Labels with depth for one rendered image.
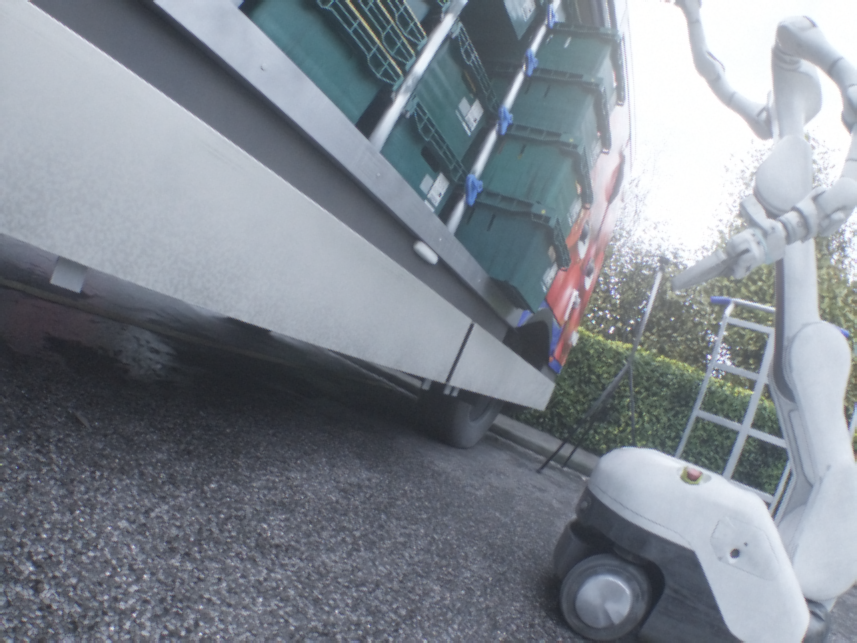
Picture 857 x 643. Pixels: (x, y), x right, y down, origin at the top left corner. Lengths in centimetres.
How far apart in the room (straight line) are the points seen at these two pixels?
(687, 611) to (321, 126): 95
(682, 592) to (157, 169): 95
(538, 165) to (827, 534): 125
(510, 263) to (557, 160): 37
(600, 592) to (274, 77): 93
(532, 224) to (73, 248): 114
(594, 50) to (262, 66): 134
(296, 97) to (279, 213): 16
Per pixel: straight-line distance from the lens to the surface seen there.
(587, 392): 376
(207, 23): 55
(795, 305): 107
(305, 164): 67
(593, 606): 83
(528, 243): 128
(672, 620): 82
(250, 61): 58
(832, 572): 103
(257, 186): 60
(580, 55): 172
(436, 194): 124
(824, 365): 100
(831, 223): 95
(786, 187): 115
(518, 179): 140
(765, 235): 89
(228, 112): 58
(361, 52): 93
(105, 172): 51
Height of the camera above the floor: 38
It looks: 3 degrees up
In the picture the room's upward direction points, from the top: 24 degrees clockwise
